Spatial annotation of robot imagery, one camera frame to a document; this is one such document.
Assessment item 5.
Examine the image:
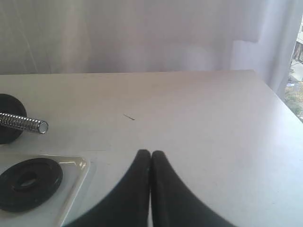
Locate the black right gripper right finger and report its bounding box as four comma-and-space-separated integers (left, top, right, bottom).
150, 150, 233, 227

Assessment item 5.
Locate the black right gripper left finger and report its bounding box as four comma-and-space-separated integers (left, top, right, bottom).
67, 149, 151, 227

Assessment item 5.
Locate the black weight plate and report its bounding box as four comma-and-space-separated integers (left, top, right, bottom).
0, 94, 27, 145
0, 158, 63, 212

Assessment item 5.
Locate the chrome threaded dumbbell bar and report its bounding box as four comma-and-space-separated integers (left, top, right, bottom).
0, 112, 49, 134

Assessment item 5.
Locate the white plastic tray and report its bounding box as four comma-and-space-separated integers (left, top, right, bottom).
0, 154, 91, 227

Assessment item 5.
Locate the white curtain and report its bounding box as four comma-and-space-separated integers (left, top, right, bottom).
0, 0, 303, 97

